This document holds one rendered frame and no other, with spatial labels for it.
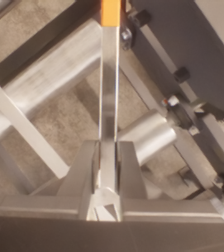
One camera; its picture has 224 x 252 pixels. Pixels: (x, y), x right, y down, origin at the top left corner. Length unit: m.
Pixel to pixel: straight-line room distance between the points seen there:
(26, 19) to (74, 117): 0.83
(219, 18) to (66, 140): 1.33
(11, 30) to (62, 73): 1.25
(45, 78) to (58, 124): 0.98
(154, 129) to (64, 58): 0.29
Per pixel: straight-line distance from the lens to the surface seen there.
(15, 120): 0.53
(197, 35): 0.27
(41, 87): 0.51
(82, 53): 0.49
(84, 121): 1.41
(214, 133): 0.49
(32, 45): 0.69
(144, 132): 0.47
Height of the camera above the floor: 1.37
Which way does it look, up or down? 84 degrees down
